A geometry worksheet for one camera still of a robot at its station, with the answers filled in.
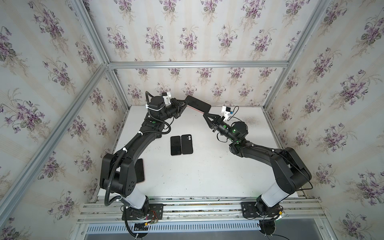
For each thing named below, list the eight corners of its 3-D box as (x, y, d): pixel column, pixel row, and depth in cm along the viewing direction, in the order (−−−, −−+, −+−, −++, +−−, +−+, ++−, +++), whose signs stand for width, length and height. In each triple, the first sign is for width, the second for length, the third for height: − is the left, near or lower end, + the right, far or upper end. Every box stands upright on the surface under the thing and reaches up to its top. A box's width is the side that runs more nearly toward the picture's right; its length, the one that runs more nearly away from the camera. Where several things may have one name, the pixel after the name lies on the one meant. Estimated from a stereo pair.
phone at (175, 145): (171, 155, 95) (170, 154, 94) (170, 138, 104) (170, 136, 103) (181, 154, 96) (181, 153, 94) (180, 137, 105) (180, 135, 103)
